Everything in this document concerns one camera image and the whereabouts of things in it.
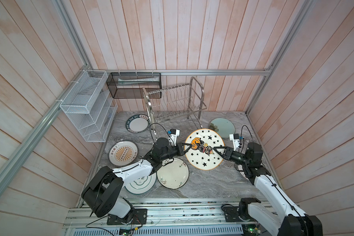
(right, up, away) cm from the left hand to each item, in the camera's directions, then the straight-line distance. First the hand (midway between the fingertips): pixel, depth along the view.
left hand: (192, 148), depth 77 cm
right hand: (+12, 0, +1) cm, 12 cm away
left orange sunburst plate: (-44, -6, +19) cm, 48 cm away
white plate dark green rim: (-39, +14, +38) cm, 56 cm away
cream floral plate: (-10, -18, +8) cm, 22 cm away
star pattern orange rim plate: (+5, -4, -1) cm, 6 cm away
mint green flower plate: (+31, +12, +36) cm, 48 cm away
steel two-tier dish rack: (-9, +31, +39) cm, 50 cm away
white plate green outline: (-29, -23, +6) cm, 37 cm away
